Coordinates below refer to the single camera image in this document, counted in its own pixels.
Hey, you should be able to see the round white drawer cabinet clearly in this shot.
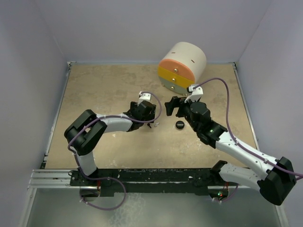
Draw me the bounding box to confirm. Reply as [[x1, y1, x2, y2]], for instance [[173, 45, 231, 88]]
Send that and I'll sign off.
[[158, 42, 206, 94]]

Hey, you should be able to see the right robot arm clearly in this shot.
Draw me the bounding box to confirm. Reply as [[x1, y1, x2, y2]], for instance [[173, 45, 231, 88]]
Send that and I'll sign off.
[[165, 96, 297, 206]]

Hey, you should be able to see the purple cable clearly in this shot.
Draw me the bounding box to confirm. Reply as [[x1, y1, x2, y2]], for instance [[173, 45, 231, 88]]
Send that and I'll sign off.
[[193, 78, 303, 203], [68, 91, 163, 210]]

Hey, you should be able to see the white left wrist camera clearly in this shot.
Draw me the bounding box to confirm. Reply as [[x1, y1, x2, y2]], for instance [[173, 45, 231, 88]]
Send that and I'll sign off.
[[138, 91, 151, 103]]

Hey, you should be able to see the black earbud charging case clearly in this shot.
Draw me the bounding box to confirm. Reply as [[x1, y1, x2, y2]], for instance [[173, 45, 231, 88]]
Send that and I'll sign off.
[[175, 121, 185, 130]]

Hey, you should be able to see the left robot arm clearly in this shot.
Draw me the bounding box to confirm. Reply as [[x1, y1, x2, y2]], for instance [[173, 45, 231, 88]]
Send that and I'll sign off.
[[64, 101, 156, 185]]

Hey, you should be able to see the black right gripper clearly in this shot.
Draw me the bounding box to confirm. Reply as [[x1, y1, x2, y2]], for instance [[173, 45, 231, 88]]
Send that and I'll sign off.
[[165, 96, 200, 132]]

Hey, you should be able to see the aluminium frame rail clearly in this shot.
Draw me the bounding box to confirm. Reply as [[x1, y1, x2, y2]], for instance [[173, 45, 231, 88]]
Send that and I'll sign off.
[[27, 169, 79, 190]]

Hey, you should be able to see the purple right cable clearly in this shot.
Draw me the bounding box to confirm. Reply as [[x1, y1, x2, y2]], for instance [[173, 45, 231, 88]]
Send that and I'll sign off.
[[193, 78, 303, 203]]

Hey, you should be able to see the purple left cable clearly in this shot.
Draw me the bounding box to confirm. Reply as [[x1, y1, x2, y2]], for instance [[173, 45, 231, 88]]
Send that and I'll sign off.
[[68, 91, 163, 210]]

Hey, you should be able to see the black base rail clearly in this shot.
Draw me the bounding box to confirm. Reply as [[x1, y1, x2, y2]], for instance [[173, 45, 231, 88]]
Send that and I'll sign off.
[[68, 168, 234, 200]]

